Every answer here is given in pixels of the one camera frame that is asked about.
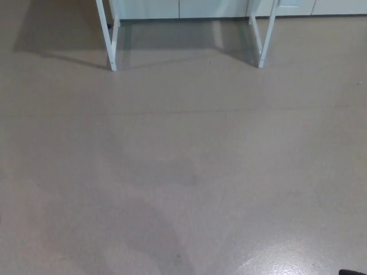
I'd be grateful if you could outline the cream white side cabinet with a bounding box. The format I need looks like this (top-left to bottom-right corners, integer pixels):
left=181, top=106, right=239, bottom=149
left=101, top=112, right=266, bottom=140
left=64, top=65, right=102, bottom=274
left=311, top=0, right=367, bottom=17

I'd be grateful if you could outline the white low cabinet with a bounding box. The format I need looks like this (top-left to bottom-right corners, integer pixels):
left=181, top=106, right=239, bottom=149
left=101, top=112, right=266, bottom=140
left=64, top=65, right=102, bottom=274
left=119, top=0, right=316, bottom=20

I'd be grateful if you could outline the white metal frame desk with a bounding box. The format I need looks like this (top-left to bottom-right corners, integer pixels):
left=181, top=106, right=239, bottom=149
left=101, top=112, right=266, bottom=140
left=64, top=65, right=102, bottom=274
left=96, top=0, right=279, bottom=72

